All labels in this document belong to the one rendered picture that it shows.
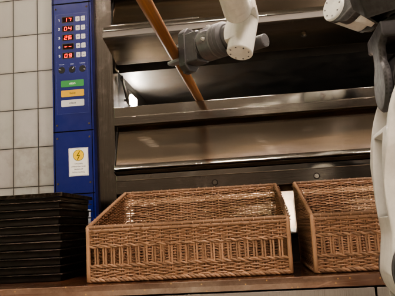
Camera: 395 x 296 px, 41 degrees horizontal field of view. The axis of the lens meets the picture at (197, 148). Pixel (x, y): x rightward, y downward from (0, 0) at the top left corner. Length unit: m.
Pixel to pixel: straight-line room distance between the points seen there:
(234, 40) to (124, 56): 0.83
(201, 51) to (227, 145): 0.62
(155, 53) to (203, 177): 0.50
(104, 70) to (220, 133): 0.51
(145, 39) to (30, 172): 0.67
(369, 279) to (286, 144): 0.70
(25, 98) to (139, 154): 0.51
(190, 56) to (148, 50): 0.61
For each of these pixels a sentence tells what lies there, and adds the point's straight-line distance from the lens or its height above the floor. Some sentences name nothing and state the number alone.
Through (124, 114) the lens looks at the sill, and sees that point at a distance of 2.03.
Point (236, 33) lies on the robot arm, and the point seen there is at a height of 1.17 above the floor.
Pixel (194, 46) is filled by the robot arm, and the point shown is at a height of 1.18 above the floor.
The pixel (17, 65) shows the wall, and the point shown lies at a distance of 2.23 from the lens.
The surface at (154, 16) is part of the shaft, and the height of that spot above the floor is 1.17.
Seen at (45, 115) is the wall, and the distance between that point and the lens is 2.13.
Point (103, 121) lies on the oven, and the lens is 2.05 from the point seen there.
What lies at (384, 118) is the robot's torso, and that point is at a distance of 1.16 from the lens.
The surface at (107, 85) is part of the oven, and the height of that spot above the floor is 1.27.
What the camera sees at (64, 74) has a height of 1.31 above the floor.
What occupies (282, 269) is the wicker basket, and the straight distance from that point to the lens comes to 1.44.
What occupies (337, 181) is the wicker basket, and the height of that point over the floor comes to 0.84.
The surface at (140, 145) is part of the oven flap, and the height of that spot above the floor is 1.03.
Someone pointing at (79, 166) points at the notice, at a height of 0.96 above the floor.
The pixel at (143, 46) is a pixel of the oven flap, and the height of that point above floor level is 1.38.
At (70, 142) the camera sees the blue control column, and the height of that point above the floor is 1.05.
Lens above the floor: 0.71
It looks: 9 degrees up
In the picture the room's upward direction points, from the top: 3 degrees counter-clockwise
